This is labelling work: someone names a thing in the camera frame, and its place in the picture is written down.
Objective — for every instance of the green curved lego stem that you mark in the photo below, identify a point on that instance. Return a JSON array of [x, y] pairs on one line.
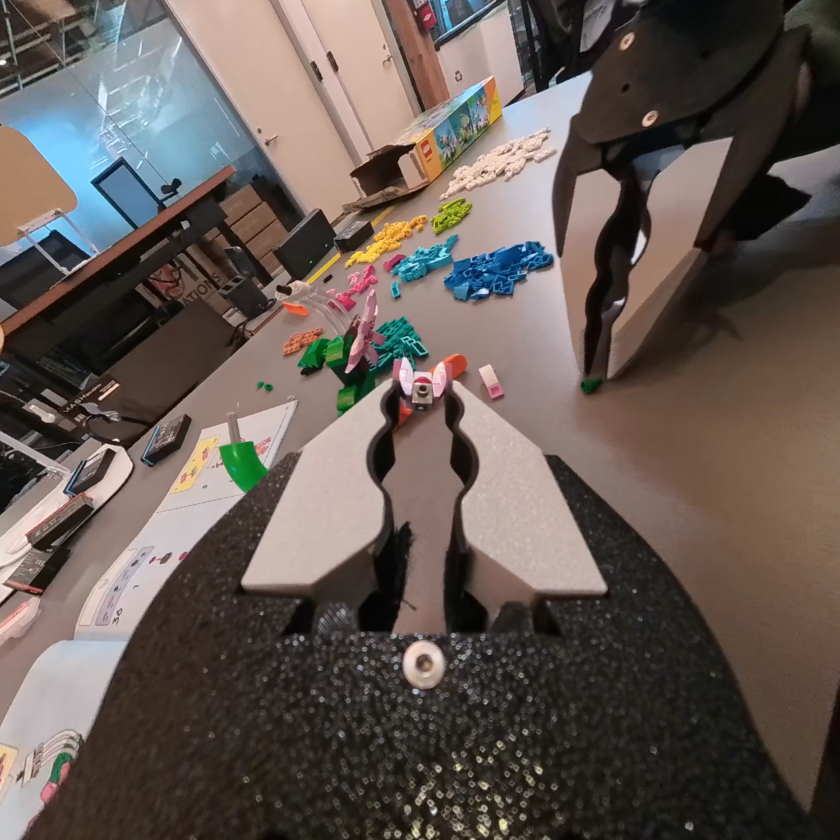
[[239, 459]]

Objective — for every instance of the pile of magenta lego pieces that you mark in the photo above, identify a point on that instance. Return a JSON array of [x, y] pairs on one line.
[[354, 289]]

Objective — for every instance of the pile of lime lego pieces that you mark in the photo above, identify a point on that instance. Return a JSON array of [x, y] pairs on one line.
[[451, 216]]

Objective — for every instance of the large black box device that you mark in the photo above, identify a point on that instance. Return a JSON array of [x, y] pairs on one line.
[[305, 243]]

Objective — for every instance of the black printed cardboard box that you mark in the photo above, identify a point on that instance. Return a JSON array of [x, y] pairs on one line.
[[92, 397]]

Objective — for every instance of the pile of turquoise lego pieces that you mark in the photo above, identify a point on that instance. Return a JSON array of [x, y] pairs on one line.
[[426, 261]]

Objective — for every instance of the pink white lego piece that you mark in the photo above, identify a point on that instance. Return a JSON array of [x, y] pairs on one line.
[[492, 384]]

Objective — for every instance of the pile of blue lego pieces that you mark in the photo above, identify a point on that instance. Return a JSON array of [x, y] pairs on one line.
[[499, 272]]

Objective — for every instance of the stack of cardboard boxes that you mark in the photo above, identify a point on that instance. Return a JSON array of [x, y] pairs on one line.
[[246, 223]]

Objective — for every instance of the pile of green lego pieces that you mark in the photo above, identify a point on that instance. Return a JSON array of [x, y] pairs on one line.
[[328, 358]]

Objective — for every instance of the curled lego instruction booklet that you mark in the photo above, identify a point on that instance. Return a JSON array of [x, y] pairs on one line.
[[46, 709]]

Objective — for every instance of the small black box device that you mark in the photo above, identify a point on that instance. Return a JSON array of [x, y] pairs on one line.
[[354, 235]]

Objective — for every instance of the small green lego piece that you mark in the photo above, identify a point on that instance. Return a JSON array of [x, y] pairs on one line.
[[590, 386]]

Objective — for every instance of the person's right forearm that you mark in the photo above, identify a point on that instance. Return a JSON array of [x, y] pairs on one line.
[[823, 39]]

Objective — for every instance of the clear acrylic stand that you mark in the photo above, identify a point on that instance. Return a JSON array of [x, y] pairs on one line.
[[56, 229]]

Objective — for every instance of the pink lego petal assembly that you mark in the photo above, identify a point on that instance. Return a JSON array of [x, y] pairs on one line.
[[421, 388]]

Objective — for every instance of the black webcam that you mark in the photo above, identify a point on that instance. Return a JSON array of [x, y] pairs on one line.
[[172, 188]]

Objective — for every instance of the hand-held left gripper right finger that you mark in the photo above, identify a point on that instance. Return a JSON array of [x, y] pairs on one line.
[[525, 525]]

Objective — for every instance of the pile of teal lego pieces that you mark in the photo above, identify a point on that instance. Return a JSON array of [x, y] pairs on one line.
[[403, 341]]

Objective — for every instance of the brown office desk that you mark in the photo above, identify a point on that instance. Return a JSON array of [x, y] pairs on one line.
[[131, 233]]

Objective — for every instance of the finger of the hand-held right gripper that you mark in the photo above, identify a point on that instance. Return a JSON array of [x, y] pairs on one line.
[[676, 197], [577, 229]]

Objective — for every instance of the pile of white lego pieces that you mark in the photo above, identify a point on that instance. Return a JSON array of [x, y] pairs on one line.
[[499, 161]]

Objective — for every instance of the wooden back chair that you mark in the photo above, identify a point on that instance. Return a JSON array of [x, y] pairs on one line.
[[33, 184]]

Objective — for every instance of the pink lego flower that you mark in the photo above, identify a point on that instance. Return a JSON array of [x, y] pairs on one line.
[[364, 338]]

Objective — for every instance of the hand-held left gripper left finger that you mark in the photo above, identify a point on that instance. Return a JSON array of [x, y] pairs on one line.
[[315, 518]]

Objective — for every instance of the colourful lego set box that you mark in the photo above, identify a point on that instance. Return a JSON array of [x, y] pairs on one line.
[[453, 124]]

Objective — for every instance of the clear curved lego pieces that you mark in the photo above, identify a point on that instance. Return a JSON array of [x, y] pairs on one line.
[[331, 315]]

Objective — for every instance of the orange lego piece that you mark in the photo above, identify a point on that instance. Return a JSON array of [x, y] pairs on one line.
[[454, 364]]

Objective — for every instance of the black battery pack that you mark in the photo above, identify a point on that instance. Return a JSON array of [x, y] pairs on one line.
[[92, 471], [167, 438]]

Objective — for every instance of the white cylinder lego piece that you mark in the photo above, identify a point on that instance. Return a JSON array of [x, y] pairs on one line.
[[298, 289]]

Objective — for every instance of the pile of yellow lego pieces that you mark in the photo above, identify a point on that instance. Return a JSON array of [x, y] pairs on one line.
[[387, 243]]

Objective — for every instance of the white tray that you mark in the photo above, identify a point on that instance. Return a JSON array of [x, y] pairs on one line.
[[111, 469]]

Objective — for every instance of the black battery red label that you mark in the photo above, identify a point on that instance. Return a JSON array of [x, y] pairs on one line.
[[59, 522]]

